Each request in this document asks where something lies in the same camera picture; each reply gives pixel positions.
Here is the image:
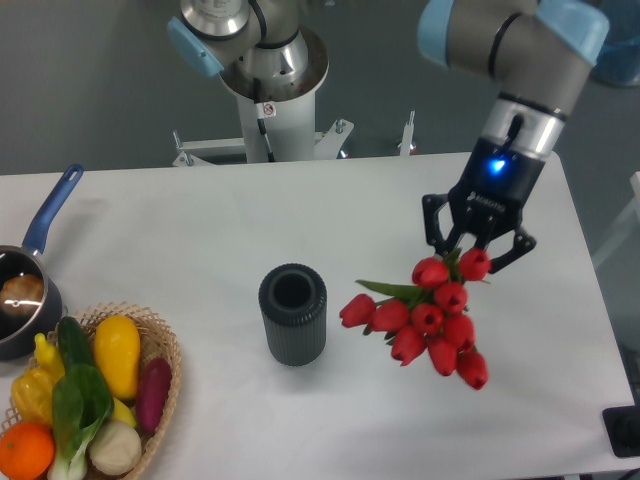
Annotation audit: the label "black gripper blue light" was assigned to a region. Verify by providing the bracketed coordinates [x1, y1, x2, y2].
[422, 138, 545, 274]

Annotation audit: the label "red tulip bouquet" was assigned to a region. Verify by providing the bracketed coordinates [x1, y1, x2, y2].
[339, 248, 492, 390]

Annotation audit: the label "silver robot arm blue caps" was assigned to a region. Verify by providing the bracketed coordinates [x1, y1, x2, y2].
[167, 1, 609, 273]

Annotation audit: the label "dark grey ribbed vase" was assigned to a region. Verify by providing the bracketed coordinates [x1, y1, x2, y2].
[258, 263, 328, 367]

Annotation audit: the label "black device at table edge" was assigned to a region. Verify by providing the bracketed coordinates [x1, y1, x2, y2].
[602, 406, 639, 458]

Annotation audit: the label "blue translucent container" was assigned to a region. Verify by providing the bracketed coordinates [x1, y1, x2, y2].
[592, 0, 639, 87]

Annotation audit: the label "woven wicker basket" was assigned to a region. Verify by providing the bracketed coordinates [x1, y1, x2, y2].
[1, 303, 181, 479]

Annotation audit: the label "purple eggplant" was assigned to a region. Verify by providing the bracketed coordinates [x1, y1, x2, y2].
[135, 357, 172, 434]

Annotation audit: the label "yellow squash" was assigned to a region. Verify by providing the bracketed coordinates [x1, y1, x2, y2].
[94, 315, 141, 402]

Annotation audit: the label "dark green cucumber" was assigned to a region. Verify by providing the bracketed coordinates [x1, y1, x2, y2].
[56, 316, 95, 370]

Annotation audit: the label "green bok choy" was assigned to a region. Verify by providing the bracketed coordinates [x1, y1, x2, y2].
[47, 363, 116, 480]

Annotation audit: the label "bread roll in pan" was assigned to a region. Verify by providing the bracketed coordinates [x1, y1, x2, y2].
[1, 274, 44, 317]

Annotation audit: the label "yellow bell pepper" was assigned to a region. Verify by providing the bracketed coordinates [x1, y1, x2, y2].
[11, 367, 55, 427]

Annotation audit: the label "orange fruit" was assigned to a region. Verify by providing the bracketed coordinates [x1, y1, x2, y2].
[1, 422, 55, 479]

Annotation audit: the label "white frame at right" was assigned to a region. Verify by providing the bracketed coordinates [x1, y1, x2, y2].
[591, 172, 639, 269]

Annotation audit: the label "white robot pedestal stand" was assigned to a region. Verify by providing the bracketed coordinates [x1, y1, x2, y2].
[168, 19, 354, 166]

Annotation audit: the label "black cable on pedestal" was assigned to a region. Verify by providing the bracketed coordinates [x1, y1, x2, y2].
[251, 78, 277, 163]

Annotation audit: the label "blue handled saucepan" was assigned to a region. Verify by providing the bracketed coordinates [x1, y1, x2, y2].
[1, 164, 84, 361]

